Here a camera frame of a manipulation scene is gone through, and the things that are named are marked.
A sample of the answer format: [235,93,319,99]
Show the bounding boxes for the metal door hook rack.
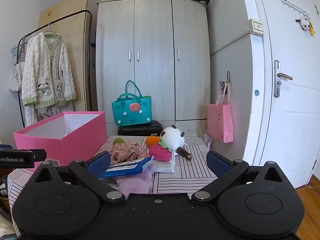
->
[281,0,312,20]

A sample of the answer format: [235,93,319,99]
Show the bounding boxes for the pink paper bag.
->
[207,81,234,143]

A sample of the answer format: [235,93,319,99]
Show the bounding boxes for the clear plastic bag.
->
[204,132,213,150]

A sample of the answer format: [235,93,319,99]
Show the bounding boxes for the black suitcase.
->
[117,120,164,137]

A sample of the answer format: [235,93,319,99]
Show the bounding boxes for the pink strawberry plush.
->
[149,140,175,161]

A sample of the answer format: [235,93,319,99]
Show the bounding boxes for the teal felt tote bag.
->
[111,80,153,127]

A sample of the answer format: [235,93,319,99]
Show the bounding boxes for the white wet wipes packet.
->
[152,155,175,173]

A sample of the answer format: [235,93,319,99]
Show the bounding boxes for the white door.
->
[239,0,320,189]

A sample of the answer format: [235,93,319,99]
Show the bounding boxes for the white sheep plush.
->
[160,124,192,161]

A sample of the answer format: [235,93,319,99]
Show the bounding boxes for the striped tablecloth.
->
[7,135,220,238]

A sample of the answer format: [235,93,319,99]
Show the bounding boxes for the black clothes rack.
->
[17,10,93,128]

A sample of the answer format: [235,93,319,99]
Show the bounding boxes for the white canvas tote bag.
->
[9,61,24,92]

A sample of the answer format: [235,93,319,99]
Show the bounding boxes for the pink storage box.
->
[14,112,108,173]

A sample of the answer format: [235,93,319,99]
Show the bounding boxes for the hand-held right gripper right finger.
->
[191,150,294,204]

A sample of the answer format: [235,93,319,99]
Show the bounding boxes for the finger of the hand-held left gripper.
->
[32,149,47,162]

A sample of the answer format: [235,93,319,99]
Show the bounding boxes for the wire hangers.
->
[11,36,28,60]

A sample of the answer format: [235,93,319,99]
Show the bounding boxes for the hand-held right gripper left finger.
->
[24,151,125,204]

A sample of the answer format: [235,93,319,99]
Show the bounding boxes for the purple plush toy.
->
[116,165,154,197]

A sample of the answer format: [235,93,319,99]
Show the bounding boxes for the white fluffy cardigan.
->
[21,32,77,109]

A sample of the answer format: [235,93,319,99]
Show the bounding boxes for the grey three-door wardrobe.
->
[96,0,211,137]

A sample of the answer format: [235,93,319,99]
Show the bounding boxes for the light wooden cabinet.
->
[39,0,100,112]

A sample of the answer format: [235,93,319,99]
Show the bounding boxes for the wall switch box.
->
[247,18,265,36]

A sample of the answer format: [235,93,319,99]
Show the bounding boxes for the blue wet wipes packet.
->
[99,156,154,179]

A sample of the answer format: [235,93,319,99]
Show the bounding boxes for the metal door handle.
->
[274,60,293,98]

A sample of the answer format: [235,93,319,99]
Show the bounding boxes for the orange plush ball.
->
[146,136,161,147]

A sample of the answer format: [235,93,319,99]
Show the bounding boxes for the white fluffy pajama pants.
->
[24,104,75,128]

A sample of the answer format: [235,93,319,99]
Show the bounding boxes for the panda keychain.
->
[296,18,310,32]

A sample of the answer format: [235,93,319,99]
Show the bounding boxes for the floral fabric scrunchie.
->
[109,141,148,164]

